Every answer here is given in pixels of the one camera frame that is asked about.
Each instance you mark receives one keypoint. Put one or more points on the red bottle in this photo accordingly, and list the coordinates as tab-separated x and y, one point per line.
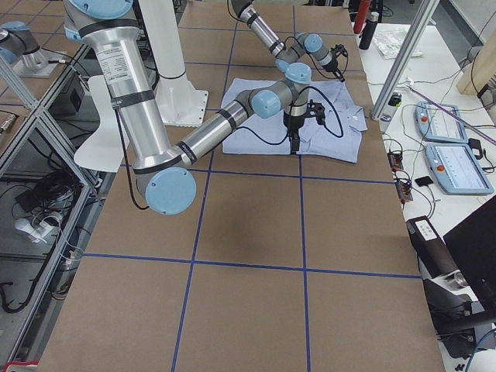
361	15

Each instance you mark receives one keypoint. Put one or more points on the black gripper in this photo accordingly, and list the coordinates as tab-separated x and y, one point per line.
334	67
293	123

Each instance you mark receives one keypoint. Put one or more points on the upper teach pendant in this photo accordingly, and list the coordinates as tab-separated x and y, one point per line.
435	125

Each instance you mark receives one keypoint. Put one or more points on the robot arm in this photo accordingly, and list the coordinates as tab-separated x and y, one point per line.
156	105
290	50

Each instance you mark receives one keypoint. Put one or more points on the black water bottle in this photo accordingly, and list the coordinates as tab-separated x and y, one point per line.
368	30

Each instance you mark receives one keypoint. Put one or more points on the lower teach pendant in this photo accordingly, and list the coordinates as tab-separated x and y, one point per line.
456	169

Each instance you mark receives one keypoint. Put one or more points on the aluminium frame post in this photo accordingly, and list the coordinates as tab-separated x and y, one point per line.
415	32

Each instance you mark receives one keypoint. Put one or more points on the black monitor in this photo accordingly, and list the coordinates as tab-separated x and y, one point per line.
472	246

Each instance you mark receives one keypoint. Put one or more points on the black box device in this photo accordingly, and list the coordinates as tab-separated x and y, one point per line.
430	247

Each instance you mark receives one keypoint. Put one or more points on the teach pendant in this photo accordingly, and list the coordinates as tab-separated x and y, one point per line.
456	169
435	125

